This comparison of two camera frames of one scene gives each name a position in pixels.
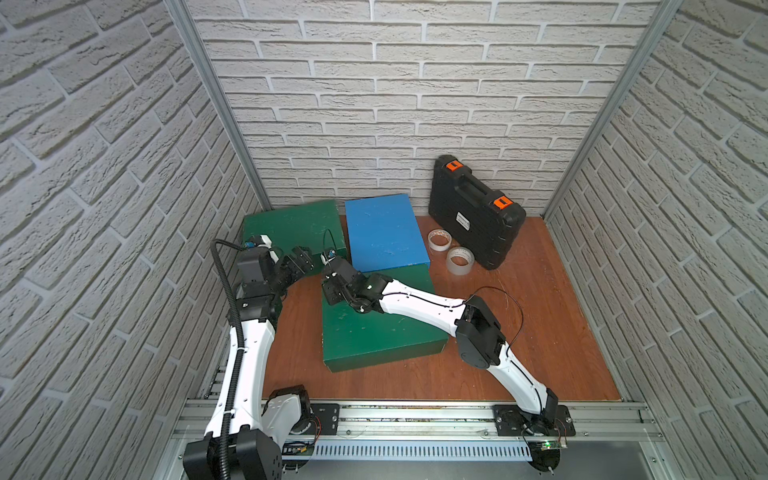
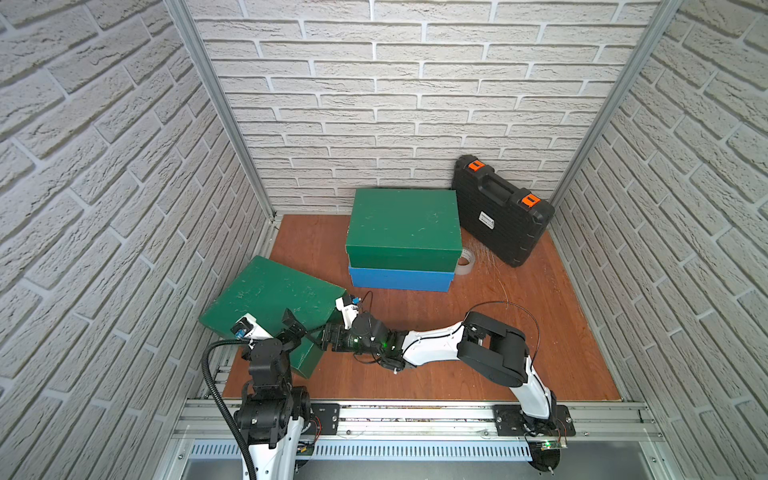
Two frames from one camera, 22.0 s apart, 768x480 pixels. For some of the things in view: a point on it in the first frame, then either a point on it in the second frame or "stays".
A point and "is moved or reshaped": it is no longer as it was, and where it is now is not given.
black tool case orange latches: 478,220 → 503,217
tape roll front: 460,260 stays
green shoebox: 353,339 is moved or reshaped
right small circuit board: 550,445 stays
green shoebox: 317,227 → 264,291
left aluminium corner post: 190,30 stays
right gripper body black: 333,294 → 347,341
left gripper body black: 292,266 → 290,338
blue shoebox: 385,234 → 402,279
